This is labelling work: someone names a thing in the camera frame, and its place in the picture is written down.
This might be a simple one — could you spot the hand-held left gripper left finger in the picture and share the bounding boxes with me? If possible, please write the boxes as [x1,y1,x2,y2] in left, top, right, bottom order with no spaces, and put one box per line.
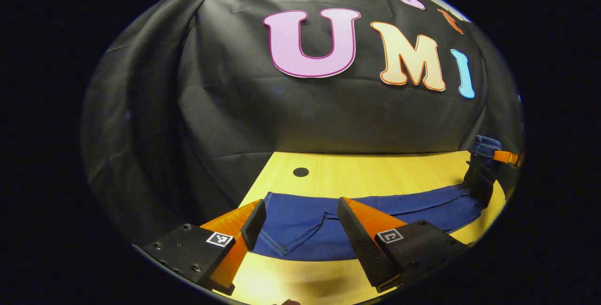
[141,198,267,296]

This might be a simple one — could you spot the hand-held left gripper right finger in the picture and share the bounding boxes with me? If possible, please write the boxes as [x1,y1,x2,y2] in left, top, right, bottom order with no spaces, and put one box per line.
[337,197,470,294]

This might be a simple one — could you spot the blue denim jeans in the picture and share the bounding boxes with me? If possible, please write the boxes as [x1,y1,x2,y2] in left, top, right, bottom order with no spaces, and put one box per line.
[254,135,504,262]

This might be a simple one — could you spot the black backdrop cloth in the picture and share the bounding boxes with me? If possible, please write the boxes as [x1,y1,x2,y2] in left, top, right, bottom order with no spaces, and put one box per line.
[81,0,524,230]

